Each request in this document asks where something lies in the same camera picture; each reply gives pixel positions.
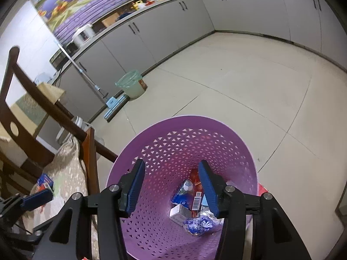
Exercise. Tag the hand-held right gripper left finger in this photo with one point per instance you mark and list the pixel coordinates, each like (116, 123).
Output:
(137, 187)

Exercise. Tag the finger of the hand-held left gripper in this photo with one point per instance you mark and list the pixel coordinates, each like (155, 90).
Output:
(36, 199)
(36, 233)

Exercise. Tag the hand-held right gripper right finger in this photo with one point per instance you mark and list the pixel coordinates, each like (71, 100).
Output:
(208, 192)

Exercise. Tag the red cigarette box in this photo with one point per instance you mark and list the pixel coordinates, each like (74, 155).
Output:
(197, 201)

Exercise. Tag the large blue cardboard box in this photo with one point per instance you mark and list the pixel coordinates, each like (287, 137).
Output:
(43, 181)

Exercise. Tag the red plastic bag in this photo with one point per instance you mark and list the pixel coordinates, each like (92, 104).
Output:
(193, 180)

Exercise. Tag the white tissue pack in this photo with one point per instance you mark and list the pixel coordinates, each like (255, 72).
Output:
(183, 195)

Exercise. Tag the blue plastic wrapper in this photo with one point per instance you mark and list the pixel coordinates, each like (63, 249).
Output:
(200, 226)

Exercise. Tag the white box with grey print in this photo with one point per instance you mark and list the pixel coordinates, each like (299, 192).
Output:
(179, 214)

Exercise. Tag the purple plastic basket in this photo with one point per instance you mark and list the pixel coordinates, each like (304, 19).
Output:
(168, 146)

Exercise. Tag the wooden chair with round hole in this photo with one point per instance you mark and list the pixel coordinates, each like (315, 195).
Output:
(90, 162)

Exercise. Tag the red packet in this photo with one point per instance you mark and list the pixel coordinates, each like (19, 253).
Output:
(262, 190)

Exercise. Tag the white plastic jar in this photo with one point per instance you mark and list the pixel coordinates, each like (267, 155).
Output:
(81, 124)

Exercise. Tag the blue flat mop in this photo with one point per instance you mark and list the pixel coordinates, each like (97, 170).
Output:
(113, 105)

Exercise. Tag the white plastic bucket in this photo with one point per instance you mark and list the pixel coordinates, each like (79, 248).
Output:
(134, 90)

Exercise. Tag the black microwave oven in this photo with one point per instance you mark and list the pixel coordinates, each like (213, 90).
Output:
(58, 59)

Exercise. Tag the white rice cooker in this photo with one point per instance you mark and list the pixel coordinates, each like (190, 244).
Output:
(82, 36)

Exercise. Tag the brown cardboard box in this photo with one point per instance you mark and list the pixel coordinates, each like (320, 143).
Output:
(111, 19)

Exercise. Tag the yellow bottle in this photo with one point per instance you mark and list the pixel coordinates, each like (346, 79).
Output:
(138, 5)

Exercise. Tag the grey kitchen cabinets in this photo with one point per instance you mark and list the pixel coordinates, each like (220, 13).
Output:
(244, 8)

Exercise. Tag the purple wall poster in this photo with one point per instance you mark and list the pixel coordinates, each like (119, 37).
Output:
(89, 2)

